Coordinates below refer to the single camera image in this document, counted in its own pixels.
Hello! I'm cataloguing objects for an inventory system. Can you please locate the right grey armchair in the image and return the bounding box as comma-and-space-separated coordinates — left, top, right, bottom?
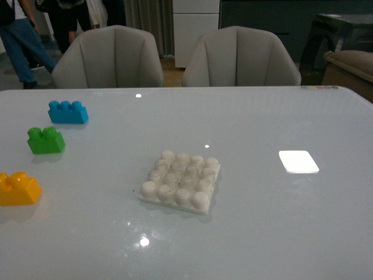
182, 26, 301, 87

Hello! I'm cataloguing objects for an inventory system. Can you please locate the left grey armchair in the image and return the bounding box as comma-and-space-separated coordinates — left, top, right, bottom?
52, 25, 164, 89

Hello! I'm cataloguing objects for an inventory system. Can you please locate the green toy block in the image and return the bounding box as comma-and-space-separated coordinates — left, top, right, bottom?
27, 127, 65, 155

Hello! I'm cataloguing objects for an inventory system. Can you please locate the blue toy block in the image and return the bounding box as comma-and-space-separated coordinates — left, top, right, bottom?
48, 100, 89, 124

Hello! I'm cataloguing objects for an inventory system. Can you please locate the white pillar cabinet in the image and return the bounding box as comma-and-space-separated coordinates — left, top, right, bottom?
173, 0, 220, 68

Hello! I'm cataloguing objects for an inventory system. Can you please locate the grey armchair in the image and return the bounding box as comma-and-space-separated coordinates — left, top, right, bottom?
52, 25, 164, 89
182, 26, 301, 87

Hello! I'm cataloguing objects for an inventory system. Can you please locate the person in blue jeans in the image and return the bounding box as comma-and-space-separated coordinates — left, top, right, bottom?
1, 1, 56, 89

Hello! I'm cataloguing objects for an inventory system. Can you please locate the dark grey counter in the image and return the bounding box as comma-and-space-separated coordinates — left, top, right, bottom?
220, 1, 372, 62

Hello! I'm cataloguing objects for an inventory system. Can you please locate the person in dark trousers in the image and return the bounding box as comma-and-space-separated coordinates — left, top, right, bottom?
34, 0, 91, 54

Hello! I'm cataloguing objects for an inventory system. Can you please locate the white studded base plate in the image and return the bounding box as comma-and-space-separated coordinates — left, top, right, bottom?
138, 150, 220, 215

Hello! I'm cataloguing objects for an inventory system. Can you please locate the person in white dress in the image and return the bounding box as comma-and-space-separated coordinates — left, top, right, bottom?
86, 0, 107, 28

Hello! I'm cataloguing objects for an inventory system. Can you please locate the black side cabinet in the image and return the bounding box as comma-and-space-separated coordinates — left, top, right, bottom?
300, 14, 372, 70

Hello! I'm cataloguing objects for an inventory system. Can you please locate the grey curtain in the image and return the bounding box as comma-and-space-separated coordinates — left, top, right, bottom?
125, 0, 174, 57

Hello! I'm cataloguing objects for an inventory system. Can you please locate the yellow toy block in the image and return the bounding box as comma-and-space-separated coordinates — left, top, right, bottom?
1, 171, 42, 207

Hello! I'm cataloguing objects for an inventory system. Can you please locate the coloured sticker strip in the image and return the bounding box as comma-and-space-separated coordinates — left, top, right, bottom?
300, 85, 339, 90

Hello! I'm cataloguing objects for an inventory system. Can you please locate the beige sofa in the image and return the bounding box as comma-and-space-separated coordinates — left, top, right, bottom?
322, 50, 373, 103

